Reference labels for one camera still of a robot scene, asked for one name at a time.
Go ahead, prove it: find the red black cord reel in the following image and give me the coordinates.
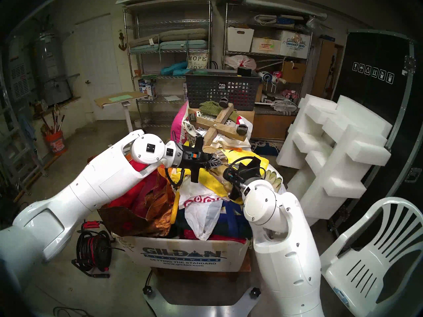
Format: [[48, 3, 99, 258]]
[[72, 221, 113, 279]]

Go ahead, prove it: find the red fabric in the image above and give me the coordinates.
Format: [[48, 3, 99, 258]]
[[183, 229, 251, 243]]

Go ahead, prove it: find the yellow plastic handle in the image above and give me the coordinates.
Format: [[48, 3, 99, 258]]
[[170, 191, 180, 225]]

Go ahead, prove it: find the tan seat cushion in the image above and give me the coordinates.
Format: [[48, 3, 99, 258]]
[[128, 28, 209, 48]]

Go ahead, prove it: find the black flight case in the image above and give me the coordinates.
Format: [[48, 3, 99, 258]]
[[330, 29, 417, 221]]

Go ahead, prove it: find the white plastic chair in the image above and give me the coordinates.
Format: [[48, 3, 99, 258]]
[[321, 197, 423, 315]]

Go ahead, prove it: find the small white Gildan box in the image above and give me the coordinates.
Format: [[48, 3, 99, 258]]
[[279, 30, 312, 59]]

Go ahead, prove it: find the Hope print pillow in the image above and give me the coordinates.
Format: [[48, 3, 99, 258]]
[[187, 52, 209, 70]]

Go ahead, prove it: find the tan green-tipped garden glove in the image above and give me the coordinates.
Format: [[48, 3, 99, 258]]
[[264, 169, 284, 193]]

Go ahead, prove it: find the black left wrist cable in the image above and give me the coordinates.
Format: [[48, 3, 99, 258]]
[[165, 168, 185, 190]]

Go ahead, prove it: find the blue white patterned cloth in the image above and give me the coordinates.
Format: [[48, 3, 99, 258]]
[[250, 140, 281, 155]]

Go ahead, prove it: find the pale plastic shelf bag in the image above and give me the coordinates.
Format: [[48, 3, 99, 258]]
[[225, 54, 257, 71]]

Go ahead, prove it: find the yellow towel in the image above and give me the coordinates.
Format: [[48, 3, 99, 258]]
[[159, 141, 270, 201]]

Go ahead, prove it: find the white panel door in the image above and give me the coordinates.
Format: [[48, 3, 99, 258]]
[[74, 14, 123, 120]]

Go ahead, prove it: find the aluminium ladder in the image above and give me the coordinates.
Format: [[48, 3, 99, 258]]
[[0, 85, 47, 194]]

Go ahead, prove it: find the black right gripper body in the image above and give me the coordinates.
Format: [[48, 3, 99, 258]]
[[242, 169, 264, 185]]

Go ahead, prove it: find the wooden cross caster dolly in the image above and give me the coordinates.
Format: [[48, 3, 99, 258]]
[[188, 97, 250, 146]]

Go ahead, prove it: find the grey furnace unit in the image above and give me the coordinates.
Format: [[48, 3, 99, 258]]
[[8, 60, 30, 100]]

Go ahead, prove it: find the white labelled cardboard box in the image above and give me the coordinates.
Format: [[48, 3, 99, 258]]
[[251, 37, 281, 55]]

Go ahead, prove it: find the white red-target plastic bag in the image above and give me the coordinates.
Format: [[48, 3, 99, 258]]
[[180, 184, 225, 241]]

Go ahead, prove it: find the white overbed table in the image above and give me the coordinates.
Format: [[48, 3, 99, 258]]
[[94, 90, 153, 145]]

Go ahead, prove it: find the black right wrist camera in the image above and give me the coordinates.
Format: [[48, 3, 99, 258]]
[[225, 169, 242, 201]]

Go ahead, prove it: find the mint seat cushion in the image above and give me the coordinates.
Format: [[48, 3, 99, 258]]
[[130, 40, 209, 53]]

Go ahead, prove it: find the brown wooden chest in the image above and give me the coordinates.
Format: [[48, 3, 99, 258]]
[[251, 107, 298, 140]]

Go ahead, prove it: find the pink white pillow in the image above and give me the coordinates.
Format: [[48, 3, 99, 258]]
[[171, 101, 189, 145]]

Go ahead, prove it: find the tan flower strap sandal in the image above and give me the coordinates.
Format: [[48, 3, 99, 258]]
[[202, 146, 238, 190]]

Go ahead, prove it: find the white foam packing insert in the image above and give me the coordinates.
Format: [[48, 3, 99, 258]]
[[276, 93, 392, 228]]

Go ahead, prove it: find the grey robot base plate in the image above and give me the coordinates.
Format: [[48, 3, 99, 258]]
[[143, 277, 261, 317]]

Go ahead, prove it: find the white handled storage bin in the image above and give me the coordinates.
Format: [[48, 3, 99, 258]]
[[227, 27, 255, 53]]

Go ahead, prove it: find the grey water heater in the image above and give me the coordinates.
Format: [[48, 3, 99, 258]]
[[31, 31, 72, 105]]

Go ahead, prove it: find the teal blue cushion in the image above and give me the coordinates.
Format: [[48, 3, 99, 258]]
[[160, 61, 194, 76]]

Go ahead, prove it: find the green knit glove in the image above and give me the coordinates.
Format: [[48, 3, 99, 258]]
[[199, 100, 240, 122]]

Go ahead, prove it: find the orange plastic bucket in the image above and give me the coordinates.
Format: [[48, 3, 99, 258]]
[[45, 130, 67, 155]]

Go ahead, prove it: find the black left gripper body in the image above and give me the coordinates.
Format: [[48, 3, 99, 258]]
[[182, 136, 212, 184]]

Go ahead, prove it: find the blue white product box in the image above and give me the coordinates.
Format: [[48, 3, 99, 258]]
[[138, 78, 158, 101]]

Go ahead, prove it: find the brown wooden cabinet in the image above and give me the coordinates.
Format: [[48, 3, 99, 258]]
[[312, 39, 344, 100]]

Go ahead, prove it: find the large Gildan activewear carton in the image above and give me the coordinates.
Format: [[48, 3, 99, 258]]
[[114, 232, 253, 272]]

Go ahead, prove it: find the dark plastic mesh basket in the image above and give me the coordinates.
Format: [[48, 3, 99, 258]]
[[185, 69, 261, 111]]

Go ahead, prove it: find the chrome wire shelf rack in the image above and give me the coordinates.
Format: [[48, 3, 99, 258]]
[[223, 2, 313, 100], [123, 0, 213, 128]]

